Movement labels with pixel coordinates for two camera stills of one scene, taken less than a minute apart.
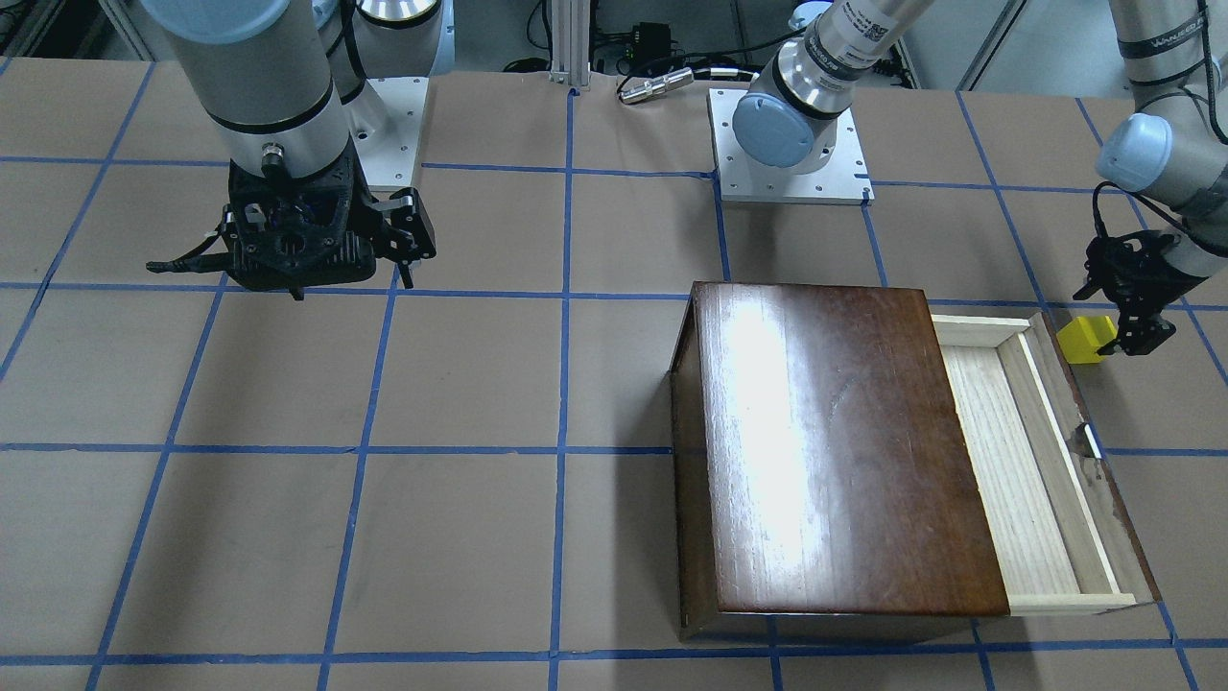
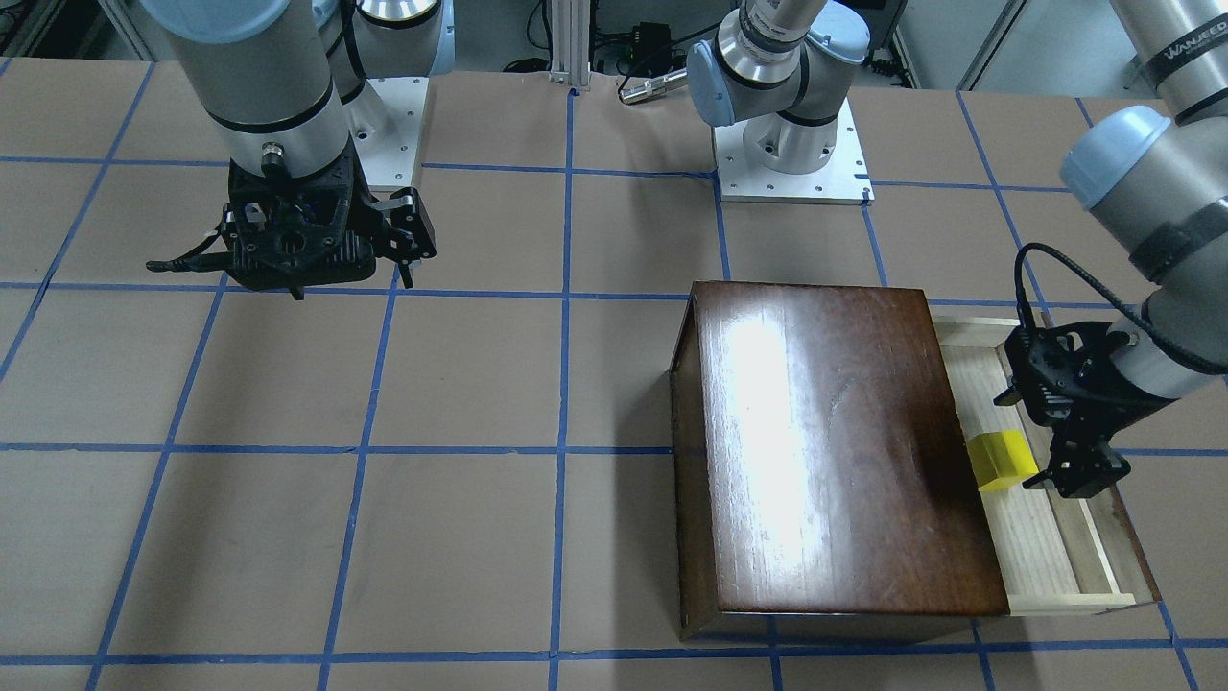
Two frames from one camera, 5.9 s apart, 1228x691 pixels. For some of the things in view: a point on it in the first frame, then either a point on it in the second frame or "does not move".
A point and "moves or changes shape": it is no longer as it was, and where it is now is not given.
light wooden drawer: x=1065 y=537 does not move
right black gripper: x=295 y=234 does not move
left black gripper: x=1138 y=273 -> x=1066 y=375
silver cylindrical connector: x=659 y=85 does not move
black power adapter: x=649 y=40 does not move
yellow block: x=1081 y=338 moves or changes shape
